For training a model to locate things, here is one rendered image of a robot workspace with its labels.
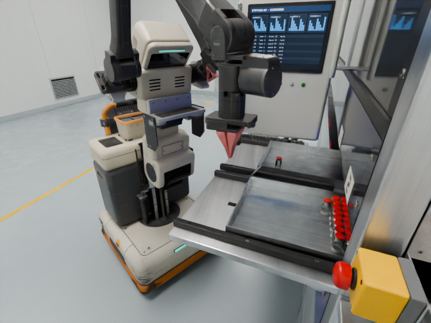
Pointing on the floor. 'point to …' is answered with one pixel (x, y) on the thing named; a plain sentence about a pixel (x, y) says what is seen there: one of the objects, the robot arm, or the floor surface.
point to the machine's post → (397, 173)
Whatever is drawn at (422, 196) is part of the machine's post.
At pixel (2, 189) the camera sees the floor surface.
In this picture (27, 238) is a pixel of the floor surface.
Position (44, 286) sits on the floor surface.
